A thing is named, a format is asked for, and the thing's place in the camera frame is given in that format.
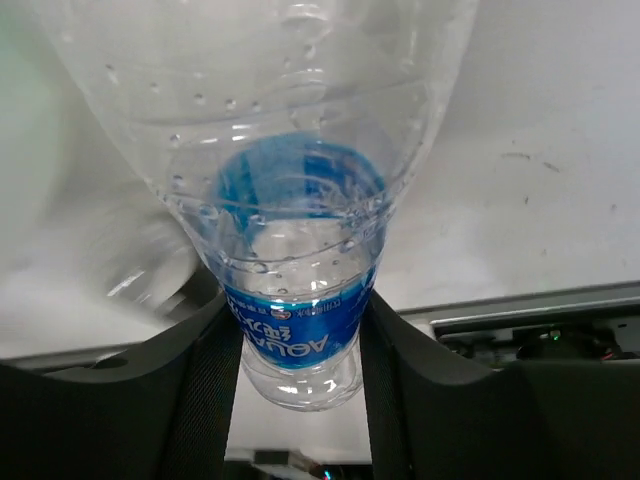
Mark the blue label Aquarius bottle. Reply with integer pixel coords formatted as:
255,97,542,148
29,1,478,411

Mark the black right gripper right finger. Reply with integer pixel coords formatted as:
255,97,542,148
360,294,639,479

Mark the small black label bottle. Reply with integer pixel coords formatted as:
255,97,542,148
82,200,199,315

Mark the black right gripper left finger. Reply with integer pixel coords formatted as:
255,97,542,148
1,296,242,479

